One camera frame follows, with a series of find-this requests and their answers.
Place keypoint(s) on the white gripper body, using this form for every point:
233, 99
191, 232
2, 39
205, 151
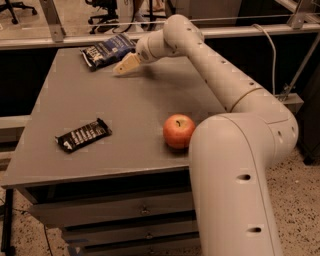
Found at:
147, 48

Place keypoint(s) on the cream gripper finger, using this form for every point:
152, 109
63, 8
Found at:
128, 63

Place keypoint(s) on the blue chip bag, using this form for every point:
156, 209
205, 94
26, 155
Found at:
108, 52

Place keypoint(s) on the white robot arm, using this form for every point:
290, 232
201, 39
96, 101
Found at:
229, 152

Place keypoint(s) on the black office chair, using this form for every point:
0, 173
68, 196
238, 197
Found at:
103, 22
11, 6

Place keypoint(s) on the black candy bar wrapper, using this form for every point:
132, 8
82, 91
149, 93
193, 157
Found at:
83, 136

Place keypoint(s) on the red apple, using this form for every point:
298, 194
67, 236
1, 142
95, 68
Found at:
177, 131

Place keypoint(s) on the grey drawer cabinet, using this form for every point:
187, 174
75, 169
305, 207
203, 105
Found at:
92, 160

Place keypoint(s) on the black stand leg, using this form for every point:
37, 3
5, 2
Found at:
6, 210

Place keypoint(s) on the metal railing frame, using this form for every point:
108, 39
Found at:
33, 31

